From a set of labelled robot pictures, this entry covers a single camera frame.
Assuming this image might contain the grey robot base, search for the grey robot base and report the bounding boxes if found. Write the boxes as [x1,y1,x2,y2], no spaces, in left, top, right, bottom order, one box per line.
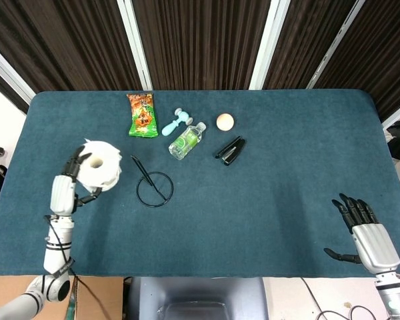
[125,276,267,320]

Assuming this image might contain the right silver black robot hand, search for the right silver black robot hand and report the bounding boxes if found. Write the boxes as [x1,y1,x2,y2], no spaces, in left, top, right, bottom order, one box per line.
[323,193,400,277]

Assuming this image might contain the orange green snack packet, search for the orange green snack packet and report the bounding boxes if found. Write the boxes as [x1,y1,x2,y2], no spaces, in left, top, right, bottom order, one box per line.
[126,93,159,138]

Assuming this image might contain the clear bottle green label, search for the clear bottle green label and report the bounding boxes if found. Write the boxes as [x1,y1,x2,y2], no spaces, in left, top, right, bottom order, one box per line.
[168,121,207,161]

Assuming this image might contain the white partition post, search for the white partition post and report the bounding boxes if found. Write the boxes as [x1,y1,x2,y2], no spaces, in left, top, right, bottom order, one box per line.
[381,99,400,130]
[249,0,291,91]
[0,39,36,105]
[305,0,367,89]
[116,0,153,91]

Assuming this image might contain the black metal roll stand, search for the black metal roll stand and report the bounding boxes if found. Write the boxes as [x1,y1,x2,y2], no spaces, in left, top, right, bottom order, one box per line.
[130,155,175,208]

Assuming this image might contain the blue table cloth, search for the blue table cloth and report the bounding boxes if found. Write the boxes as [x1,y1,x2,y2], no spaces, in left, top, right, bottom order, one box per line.
[0,89,400,278]

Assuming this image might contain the black stapler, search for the black stapler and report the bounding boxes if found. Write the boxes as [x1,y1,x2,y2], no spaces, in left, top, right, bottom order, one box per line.
[215,135,247,166]

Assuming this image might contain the beige ball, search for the beige ball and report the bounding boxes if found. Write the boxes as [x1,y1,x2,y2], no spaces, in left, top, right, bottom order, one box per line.
[216,113,235,131]

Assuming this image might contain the light blue toy hammer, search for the light blue toy hammer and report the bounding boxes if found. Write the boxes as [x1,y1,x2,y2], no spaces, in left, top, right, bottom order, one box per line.
[161,107,194,137]

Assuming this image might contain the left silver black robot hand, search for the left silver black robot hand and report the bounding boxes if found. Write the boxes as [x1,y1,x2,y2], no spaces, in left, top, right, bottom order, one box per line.
[50,145,98,217]

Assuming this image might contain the white toilet paper roll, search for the white toilet paper roll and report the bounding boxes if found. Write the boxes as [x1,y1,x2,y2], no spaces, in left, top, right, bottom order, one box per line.
[75,137,123,196]

